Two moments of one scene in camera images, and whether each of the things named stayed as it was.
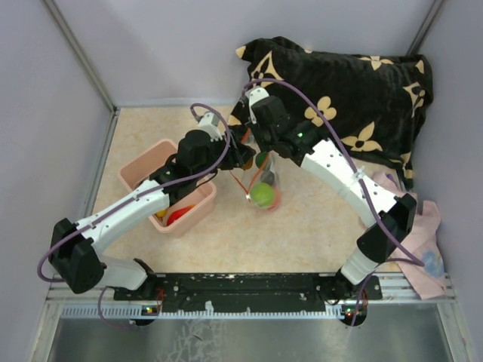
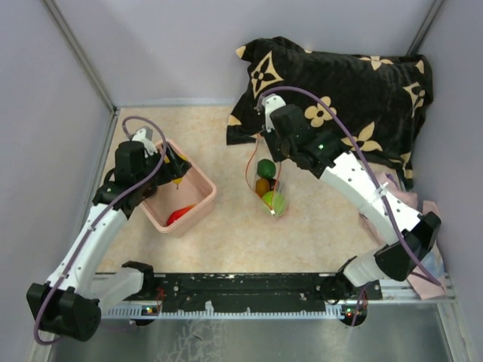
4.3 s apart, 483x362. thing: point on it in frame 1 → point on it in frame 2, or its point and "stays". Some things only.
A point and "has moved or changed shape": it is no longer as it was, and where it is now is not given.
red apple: x=277 y=200 → x=280 y=207
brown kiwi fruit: x=248 y=165 → x=262 y=185
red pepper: x=177 y=213 stays
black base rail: x=251 y=293 stays
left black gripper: x=236 y=154 → x=176 y=168
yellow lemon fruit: x=161 y=213 has moved or changed shape
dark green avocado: x=260 y=158 has moved or changed shape
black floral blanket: x=372 y=108 stays
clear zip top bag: x=260 y=182 has moved or changed shape
